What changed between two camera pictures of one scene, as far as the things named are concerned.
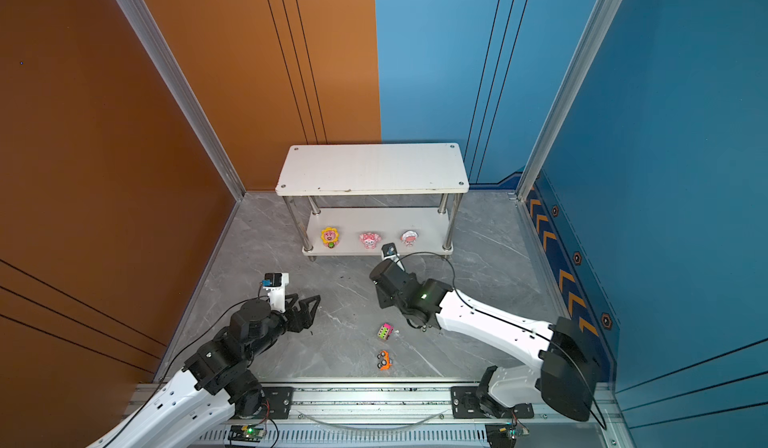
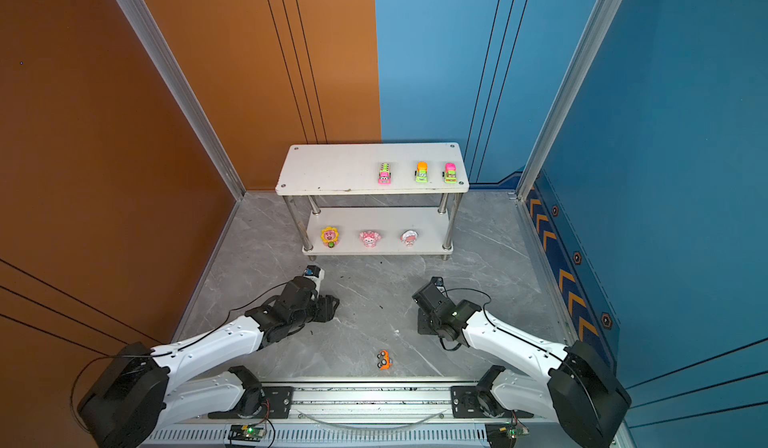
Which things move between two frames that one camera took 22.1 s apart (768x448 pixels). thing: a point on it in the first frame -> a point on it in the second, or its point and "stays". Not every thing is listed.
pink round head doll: [408, 237] stays
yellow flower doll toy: [330, 237] stays
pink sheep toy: [369, 240] stays
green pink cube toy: [384, 331] -> [385, 175]
